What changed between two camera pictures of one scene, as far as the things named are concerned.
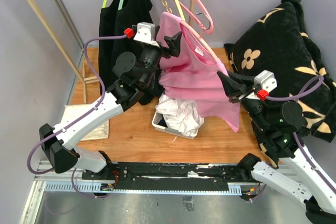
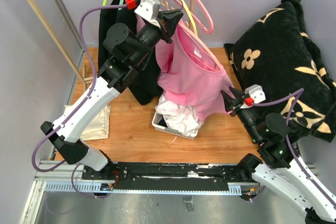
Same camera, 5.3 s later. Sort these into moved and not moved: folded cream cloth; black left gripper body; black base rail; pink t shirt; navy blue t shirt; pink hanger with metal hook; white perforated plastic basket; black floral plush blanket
Moved: pink hanger with metal hook; black left gripper body
Not moved: pink t shirt; navy blue t shirt; folded cream cloth; black floral plush blanket; white perforated plastic basket; black base rail
